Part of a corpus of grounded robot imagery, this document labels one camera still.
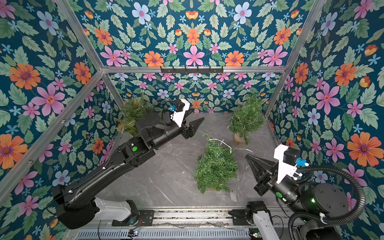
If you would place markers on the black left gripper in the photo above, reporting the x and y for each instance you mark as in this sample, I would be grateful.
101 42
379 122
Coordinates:
184 131

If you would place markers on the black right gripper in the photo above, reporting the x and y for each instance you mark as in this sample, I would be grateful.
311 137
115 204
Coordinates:
264 181

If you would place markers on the thin wire string light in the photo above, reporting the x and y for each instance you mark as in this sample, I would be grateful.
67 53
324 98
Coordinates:
222 142

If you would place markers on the clear battery box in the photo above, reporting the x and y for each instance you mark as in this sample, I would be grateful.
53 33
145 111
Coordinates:
233 195

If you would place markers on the dark green tree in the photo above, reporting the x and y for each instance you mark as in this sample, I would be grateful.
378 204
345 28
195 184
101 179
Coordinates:
215 168
247 118

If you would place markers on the light green fern christmas tree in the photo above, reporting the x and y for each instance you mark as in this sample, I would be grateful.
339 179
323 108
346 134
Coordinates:
131 111

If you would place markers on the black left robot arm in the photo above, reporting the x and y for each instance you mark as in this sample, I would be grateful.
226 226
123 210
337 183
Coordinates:
78 204

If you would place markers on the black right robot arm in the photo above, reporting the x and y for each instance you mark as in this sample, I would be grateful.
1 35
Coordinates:
317 207

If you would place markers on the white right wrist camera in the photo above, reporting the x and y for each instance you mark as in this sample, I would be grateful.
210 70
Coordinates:
288 162

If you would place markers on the black hook rail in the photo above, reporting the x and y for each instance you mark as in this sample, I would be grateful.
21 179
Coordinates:
191 70

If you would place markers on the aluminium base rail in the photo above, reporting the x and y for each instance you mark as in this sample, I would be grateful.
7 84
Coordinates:
172 223

